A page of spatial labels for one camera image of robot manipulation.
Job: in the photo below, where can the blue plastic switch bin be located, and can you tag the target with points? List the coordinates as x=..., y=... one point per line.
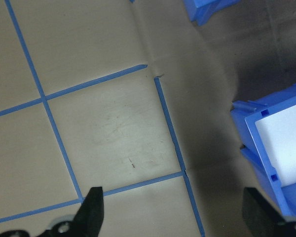
x=199, y=13

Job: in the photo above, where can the white foam liner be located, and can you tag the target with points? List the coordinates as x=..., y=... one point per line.
x=286, y=148

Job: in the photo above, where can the blue plastic battery bin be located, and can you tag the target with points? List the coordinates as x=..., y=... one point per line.
x=293, y=200

